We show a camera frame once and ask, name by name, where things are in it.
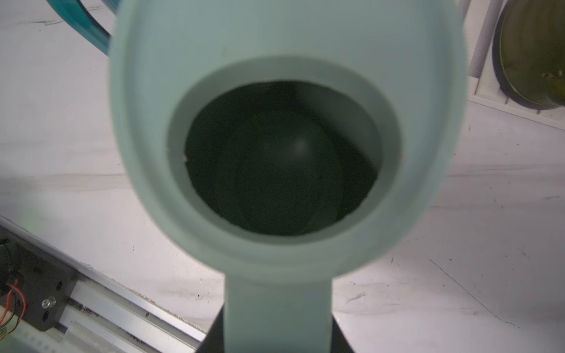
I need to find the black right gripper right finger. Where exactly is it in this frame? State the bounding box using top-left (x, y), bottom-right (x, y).
top-left (330, 317), bottom-right (355, 353)

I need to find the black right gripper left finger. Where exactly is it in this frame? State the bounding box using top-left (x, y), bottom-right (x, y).
top-left (196, 307), bottom-right (225, 353)

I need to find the mint green watering can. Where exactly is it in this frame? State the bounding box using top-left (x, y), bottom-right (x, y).
top-left (110, 1), bottom-right (466, 352)

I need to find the dark teal watering can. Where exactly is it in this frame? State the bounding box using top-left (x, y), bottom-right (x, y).
top-left (47, 0), bottom-right (111, 55)

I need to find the blue and white slatted shelf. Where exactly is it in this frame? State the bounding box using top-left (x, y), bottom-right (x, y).
top-left (455, 1), bottom-right (564, 129)

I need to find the aluminium mounting rail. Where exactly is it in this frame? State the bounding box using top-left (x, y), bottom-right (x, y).
top-left (1, 217), bottom-right (206, 352)

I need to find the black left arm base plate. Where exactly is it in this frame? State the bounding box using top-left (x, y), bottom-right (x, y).
top-left (1, 236), bottom-right (77, 332)

